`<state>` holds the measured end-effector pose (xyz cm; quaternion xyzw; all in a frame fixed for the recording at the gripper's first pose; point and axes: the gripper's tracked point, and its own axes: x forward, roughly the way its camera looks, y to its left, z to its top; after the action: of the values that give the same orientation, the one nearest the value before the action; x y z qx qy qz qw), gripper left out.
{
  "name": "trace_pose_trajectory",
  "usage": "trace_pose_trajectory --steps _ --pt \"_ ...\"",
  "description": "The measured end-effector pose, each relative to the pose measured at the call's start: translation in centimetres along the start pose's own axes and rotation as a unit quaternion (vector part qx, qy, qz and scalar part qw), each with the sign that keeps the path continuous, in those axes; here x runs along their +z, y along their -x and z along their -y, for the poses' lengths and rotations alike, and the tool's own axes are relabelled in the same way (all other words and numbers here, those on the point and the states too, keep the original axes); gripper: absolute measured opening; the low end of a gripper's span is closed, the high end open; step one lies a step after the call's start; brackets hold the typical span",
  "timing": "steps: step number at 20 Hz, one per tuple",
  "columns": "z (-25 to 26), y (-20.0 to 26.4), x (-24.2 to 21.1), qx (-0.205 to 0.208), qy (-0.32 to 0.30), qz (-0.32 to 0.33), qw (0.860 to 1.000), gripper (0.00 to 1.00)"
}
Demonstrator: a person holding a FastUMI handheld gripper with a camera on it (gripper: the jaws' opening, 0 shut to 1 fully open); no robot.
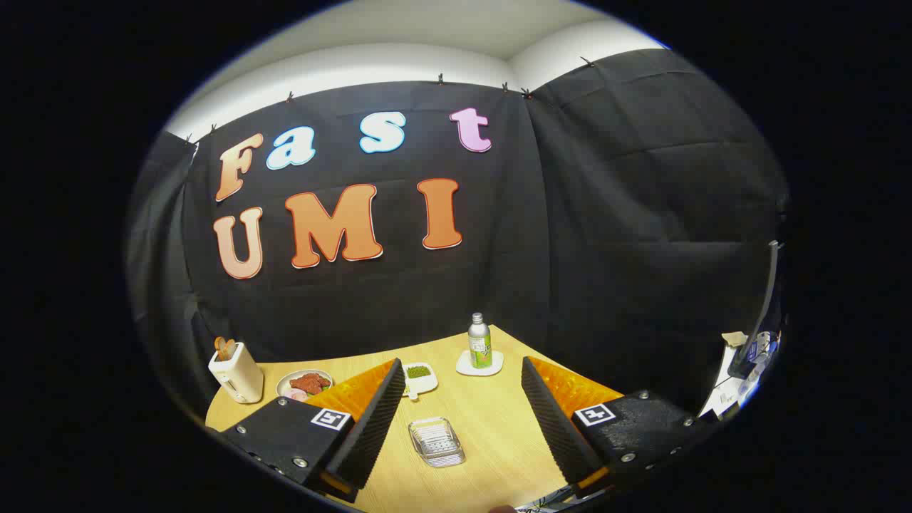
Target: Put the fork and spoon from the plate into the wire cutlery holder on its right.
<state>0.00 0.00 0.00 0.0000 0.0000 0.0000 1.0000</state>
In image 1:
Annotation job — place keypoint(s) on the perforated metal tray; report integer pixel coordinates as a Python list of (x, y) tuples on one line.
[(436, 442)]

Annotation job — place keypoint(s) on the oval white plate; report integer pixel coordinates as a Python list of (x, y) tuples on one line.
[(292, 388)]

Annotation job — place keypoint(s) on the pink ham slices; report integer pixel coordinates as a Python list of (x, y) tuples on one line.
[(295, 394)]

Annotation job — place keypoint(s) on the green beans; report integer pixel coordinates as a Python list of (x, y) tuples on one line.
[(418, 371)]

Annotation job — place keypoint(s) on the white divided dish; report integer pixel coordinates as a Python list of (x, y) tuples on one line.
[(420, 385)]

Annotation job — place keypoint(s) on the toasted bread slice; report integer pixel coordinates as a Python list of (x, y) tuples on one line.
[(224, 348)]

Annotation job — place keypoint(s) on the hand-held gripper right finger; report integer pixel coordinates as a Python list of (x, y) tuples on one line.
[(552, 420)]

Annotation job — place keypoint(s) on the cream toaster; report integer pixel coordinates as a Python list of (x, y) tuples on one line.
[(239, 376)]

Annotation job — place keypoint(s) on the silver bottle green label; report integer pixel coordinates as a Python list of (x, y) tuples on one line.
[(479, 335)]

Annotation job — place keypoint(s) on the white square coaster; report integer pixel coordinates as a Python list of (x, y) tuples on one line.
[(467, 367)]

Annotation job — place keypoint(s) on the brown meat pieces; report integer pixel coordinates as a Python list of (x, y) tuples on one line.
[(310, 382)]

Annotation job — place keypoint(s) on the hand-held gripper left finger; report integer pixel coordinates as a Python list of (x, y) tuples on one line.
[(370, 420)]

